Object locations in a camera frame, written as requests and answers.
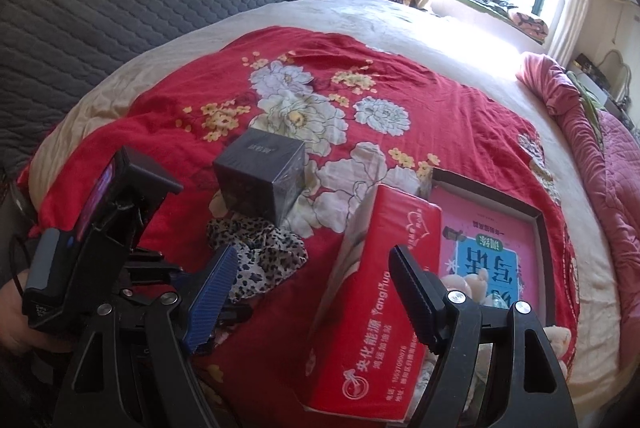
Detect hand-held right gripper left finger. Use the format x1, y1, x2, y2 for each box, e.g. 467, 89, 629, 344
52, 244, 240, 428

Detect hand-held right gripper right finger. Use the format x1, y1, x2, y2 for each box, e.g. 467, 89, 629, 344
389, 245, 581, 428

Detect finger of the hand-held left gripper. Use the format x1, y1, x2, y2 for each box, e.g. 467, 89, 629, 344
122, 252, 185, 298
215, 304, 254, 328

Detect red tissue pack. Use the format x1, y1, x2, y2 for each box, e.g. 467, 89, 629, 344
305, 184, 443, 421

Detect leopard print cloth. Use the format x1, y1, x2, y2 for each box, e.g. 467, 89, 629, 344
206, 215, 308, 299

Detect shallow cardboard box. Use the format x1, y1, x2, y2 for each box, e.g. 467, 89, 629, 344
430, 167, 557, 326

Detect person's left hand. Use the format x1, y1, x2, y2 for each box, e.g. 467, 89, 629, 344
0, 280, 48, 354

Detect pink printed book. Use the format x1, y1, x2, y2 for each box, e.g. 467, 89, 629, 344
440, 185, 543, 314

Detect black box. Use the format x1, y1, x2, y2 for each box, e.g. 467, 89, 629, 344
212, 128, 307, 226

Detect grey quilted headboard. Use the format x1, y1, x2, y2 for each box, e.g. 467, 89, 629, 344
0, 0, 326, 179

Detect red floral blanket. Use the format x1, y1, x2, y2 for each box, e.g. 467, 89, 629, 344
17, 25, 581, 414

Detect pink quilt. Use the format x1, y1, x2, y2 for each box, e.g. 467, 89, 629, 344
517, 52, 640, 329

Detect cream bed sheet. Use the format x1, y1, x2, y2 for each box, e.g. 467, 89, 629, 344
30, 0, 621, 409

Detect cluttered dresser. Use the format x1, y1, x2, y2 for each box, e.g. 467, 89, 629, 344
570, 53, 640, 124

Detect clothes on window sill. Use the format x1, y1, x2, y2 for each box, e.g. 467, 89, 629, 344
440, 0, 551, 41

